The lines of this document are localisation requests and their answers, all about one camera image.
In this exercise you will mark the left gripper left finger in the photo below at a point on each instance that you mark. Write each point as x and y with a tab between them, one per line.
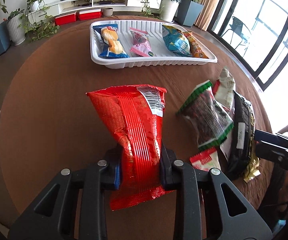
112	173

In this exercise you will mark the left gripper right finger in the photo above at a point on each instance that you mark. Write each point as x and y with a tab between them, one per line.
167	178

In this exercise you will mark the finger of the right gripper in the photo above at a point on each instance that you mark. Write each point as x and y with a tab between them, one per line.
260	135

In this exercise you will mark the black snack bag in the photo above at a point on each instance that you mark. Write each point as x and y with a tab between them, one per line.
242	136

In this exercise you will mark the small red white candy packet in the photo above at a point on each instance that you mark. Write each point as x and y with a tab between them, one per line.
206	160

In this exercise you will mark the gold foil snack packet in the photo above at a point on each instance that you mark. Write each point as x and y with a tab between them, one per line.
252	169

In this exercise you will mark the red chip bag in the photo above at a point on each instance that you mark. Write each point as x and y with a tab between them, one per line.
133	114

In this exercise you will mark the green edged dried fruit bag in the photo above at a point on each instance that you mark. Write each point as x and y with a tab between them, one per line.
209	119

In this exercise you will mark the white long snack bag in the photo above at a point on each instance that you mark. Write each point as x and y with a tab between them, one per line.
223	89

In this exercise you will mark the pink snack packet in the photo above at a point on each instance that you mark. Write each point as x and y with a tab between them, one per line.
141	45

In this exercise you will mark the blue cartoon snack bag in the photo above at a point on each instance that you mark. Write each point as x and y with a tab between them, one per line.
175	41

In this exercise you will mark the white plastic tray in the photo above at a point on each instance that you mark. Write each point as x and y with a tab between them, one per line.
128	43

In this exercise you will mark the orange snack packet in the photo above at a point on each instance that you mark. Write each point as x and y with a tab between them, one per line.
195	47

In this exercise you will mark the black balcony chair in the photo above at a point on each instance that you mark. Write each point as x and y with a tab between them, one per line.
239	28

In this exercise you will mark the blue bread snack packet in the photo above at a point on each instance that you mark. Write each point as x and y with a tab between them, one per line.
112	47

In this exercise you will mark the large plant grey blue pot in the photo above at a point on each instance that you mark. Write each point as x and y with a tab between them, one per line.
188	12

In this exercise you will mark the right red storage box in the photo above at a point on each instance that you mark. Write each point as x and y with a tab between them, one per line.
89	14

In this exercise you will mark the red storage box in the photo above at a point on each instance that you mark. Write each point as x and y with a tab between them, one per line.
89	14
66	19

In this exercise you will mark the beige curtain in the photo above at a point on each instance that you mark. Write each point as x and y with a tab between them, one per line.
204	18

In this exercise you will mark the small round beige pot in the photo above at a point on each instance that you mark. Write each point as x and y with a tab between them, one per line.
107	12

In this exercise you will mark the left red storage box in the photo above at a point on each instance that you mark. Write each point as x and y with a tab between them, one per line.
66	19

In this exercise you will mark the trailing plant on console left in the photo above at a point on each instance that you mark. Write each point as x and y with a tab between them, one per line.
36	22

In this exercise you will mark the white TV console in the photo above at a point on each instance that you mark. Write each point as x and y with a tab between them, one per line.
62	7

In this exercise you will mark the plant in tall white pot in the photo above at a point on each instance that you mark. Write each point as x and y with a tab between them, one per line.
168	9

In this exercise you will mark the plant in white ribbed pot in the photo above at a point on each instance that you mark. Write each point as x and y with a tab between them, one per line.
15	27

